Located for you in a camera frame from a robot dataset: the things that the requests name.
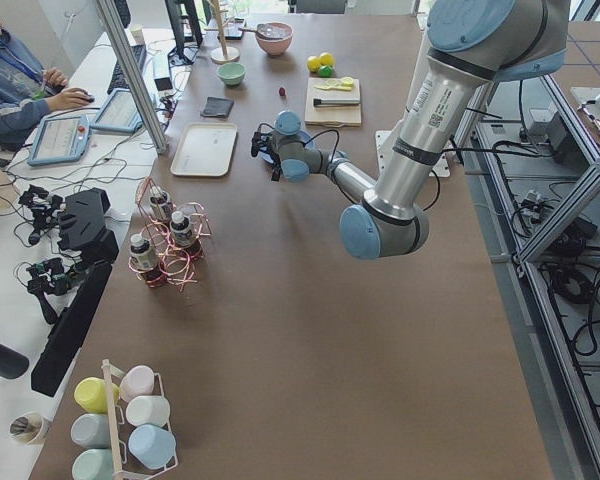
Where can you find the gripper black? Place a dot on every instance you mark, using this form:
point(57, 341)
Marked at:
point(275, 161)

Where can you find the blue plate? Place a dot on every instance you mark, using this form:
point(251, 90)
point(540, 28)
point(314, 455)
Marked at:
point(307, 137)

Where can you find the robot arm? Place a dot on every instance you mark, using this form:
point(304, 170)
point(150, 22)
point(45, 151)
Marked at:
point(472, 43)

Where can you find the grey folded cloth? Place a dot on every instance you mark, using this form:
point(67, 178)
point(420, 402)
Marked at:
point(217, 107)

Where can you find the cream rabbit tray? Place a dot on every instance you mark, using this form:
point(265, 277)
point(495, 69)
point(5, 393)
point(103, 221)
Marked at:
point(205, 150)

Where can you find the steel muddler black tip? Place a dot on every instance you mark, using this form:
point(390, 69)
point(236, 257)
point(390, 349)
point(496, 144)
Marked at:
point(320, 102)

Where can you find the green bowl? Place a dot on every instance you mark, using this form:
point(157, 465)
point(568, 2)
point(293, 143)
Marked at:
point(231, 74)

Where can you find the wooden cutting board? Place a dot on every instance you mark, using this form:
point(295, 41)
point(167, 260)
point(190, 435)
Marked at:
point(332, 116)

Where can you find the wooden cup stand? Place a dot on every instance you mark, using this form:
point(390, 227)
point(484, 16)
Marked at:
point(224, 53)

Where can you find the green lime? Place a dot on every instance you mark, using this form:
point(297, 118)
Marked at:
point(325, 71)

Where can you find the yellow plastic knife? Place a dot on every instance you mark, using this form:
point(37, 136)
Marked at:
point(326, 87)

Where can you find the pink bowl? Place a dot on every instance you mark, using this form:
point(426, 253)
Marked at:
point(279, 46)

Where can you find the thick lemon half slice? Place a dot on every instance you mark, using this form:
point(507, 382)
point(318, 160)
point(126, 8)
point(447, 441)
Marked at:
point(346, 81)

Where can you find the yellow lemon outer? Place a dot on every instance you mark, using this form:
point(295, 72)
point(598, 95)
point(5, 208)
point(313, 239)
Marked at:
point(327, 59)

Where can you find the steel ice scoop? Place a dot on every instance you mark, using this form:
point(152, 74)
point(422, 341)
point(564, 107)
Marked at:
point(266, 30)

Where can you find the dark drink bottle upper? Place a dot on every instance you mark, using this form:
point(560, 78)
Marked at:
point(161, 204)

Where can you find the dark drink bottle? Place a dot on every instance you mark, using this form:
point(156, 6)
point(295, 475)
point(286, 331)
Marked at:
point(183, 234)
point(161, 204)
point(145, 261)

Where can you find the dark drink bottle middle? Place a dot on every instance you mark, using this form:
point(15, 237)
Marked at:
point(183, 234)

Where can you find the black monitor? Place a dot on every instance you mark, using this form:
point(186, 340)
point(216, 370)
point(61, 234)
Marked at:
point(186, 29)

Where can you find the teach pendant far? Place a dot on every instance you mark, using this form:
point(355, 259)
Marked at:
point(118, 114)

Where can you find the teach pendant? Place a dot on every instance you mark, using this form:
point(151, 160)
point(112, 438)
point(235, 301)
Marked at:
point(60, 140)
point(118, 114)

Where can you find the dark drink bottle outer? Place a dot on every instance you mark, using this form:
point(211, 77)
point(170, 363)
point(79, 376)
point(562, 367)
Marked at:
point(145, 261)

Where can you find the teach pendant near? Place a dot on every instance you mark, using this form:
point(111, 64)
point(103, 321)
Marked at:
point(60, 140)

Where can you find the seated person blue hoodie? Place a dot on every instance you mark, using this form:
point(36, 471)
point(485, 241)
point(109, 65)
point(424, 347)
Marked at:
point(29, 91)

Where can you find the pink cup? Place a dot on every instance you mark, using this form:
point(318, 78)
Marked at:
point(138, 381)

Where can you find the white cup rack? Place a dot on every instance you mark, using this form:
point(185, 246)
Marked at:
point(125, 465)

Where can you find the white cup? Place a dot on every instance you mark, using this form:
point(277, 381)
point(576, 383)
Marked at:
point(148, 409)

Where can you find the yellow cup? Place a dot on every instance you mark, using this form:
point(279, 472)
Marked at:
point(90, 395)

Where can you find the blue cup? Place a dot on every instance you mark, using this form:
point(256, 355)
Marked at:
point(154, 447)

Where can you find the grey cup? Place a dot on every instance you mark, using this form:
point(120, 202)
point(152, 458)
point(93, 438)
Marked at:
point(91, 431)

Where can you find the black thermos bottle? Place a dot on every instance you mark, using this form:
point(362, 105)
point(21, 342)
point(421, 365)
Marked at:
point(12, 363)

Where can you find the light green cup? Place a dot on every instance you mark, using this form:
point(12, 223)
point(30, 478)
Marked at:
point(93, 464)

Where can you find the paper cup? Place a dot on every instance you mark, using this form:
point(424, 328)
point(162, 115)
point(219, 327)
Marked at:
point(29, 429)

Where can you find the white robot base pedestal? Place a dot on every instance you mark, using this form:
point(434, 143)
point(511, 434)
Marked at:
point(385, 142)

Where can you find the copper wire bottle rack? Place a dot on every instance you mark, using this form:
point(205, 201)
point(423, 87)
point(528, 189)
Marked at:
point(179, 267)

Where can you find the aluminium frame post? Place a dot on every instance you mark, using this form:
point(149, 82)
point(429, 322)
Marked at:
point(113, 26)

